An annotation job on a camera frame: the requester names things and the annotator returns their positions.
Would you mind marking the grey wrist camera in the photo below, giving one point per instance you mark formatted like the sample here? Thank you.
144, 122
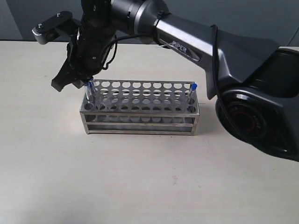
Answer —
62, 24

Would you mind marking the stainless steel test tube rack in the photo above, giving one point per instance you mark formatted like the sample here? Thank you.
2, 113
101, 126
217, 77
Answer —
140, 107

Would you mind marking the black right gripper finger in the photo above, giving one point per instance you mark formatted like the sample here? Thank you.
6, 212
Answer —
79, 80

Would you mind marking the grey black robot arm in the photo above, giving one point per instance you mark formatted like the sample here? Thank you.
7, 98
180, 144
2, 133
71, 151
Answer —
256, 81

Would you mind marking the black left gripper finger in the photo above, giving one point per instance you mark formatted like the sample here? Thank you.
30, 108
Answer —
64, 77

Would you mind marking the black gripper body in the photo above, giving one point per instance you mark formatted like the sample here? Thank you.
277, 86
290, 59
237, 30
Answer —
88, 48

